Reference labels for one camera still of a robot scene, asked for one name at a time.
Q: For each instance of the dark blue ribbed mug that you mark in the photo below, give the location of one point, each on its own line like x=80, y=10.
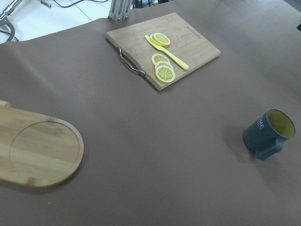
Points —
x=265, y=137

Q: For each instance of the wooden cup storage rack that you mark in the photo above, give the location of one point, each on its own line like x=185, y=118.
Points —
x=37, y=150

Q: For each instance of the lemon slice middle of row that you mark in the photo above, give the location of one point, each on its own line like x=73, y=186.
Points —
x=160, y=65

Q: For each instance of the yellow plastic knife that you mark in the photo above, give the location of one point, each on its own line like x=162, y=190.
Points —
x=178, y=61

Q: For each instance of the wooden cutting board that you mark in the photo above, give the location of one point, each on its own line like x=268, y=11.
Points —
x=169, y=35

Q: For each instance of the lemon slice top of pair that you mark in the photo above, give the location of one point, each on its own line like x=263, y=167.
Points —
x=161, y=39

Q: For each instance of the lemon slice under pair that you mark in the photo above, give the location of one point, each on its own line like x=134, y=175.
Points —
x=151, y=38

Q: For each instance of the metal grabber stick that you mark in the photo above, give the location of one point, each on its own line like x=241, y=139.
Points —
x=4, y=17

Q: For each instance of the aluminium frame post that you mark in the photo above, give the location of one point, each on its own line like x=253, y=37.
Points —
x=120, y=10

